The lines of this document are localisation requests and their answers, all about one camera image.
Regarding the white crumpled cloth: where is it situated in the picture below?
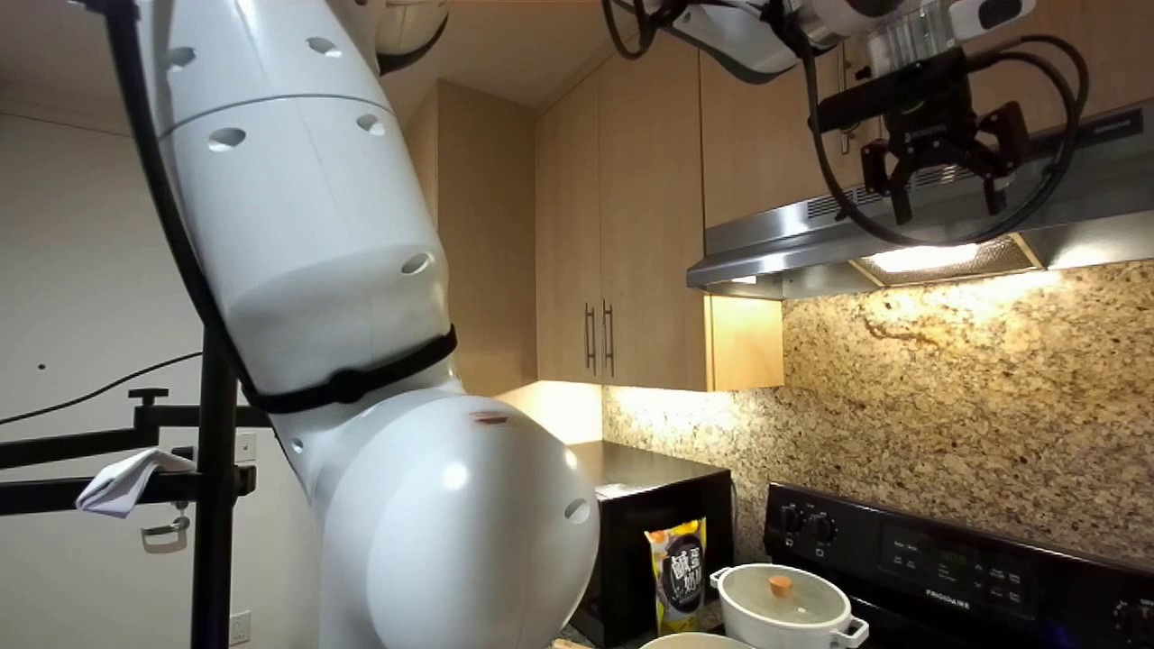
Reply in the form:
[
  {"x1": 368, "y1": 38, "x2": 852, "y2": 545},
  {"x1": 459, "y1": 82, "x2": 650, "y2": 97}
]
[{"x1": 72, "y1": 443, "x2": 197, "y2": 520}]

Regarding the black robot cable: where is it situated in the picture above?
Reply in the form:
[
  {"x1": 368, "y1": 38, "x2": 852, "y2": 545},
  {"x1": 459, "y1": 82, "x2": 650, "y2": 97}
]
[{"x1": 86, "y1": 0, "x2": 1091, "y2": 484}]

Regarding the black velcro strap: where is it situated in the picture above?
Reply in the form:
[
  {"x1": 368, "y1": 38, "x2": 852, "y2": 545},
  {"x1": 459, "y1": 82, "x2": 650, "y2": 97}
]
[{"x1": 246, "y1": 322, "x2": 463, "y2": 420}]

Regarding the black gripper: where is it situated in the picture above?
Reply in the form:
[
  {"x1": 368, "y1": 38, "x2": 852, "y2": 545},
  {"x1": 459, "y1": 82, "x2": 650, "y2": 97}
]
[{"x1": 858, "y1": 106, "x2": 1031, "y2": 226}]

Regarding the black camera stand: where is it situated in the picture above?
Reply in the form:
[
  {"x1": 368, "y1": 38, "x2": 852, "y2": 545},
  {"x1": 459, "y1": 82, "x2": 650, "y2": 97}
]
[{"x1": 0, "y1": 322, "x2": 276, "y2": 649}]

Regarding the black microwave oven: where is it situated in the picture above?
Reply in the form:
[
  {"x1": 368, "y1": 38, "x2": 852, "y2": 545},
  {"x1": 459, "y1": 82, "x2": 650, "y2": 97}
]
[{"x1": 562, "y1": 435, "x2": 739, "y2": 649}]

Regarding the white bowl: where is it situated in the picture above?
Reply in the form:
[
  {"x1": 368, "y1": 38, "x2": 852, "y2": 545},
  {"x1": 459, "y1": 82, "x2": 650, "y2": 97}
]
[{"x1": 639, "y1": 629, "x2": 749, "y2": 649}]

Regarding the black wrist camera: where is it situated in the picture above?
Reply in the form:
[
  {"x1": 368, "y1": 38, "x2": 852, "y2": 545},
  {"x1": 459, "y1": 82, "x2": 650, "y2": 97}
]
[{"x1": 809, "y1": 46, "x2": 982, "y2": 139}]

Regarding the yellow black snack bag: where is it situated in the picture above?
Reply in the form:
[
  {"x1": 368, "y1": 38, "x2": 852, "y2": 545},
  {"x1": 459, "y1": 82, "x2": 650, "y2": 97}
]
[{"x1": 643, "y1": 515, "x2": 715, "y2": 637}]

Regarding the thin black wall cable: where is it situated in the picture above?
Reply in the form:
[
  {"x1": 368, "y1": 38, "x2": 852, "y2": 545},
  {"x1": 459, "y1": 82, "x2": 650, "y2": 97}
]
[{"x1": 0, "y1": 348, "x2": 209, "y2": 431}]

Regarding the stainless steel range hood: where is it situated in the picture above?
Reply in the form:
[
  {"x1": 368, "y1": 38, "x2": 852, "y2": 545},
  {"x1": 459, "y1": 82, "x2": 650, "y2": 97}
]
[{"x1": 683, "y1": 103, "x2": 1154, "y2": 304}]

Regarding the tall wooden wall cabinet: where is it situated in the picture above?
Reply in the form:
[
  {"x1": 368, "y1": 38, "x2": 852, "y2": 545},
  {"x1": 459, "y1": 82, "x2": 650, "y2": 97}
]
[{"x1": 535, "y1": 38, "x2": 791, "y2": 392}]

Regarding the black stove control console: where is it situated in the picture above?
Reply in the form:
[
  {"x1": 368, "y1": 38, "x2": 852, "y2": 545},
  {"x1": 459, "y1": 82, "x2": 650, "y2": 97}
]
[{"x1": 762, "y1": 484, "x2": 1154, "y2": 649}]

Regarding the glass lid wooden knob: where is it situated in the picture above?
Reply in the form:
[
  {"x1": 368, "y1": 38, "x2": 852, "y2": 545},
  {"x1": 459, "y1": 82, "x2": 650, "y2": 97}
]
[{"x1": 716, "y1": 559, "x2": 855, "y2": 629}]

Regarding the tall wooden side panel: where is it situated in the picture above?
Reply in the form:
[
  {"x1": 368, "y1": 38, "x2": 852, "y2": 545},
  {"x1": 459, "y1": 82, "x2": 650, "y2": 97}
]
[{"x1": 400, "y1": 75, "x2": 540, "y2": 402}]

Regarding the two-door wooden wall cabinet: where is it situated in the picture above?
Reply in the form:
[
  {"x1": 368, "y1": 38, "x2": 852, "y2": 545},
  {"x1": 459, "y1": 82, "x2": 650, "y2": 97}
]
[{"x1": 695, "y1": 0, "x2": 1154, "y2": 230}]

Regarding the white cooking pot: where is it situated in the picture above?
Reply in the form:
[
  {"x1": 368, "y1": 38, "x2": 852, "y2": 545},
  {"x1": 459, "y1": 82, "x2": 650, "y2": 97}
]
[{"x1": 707, "y1": 559, "x2": 874, "y2": 649}]

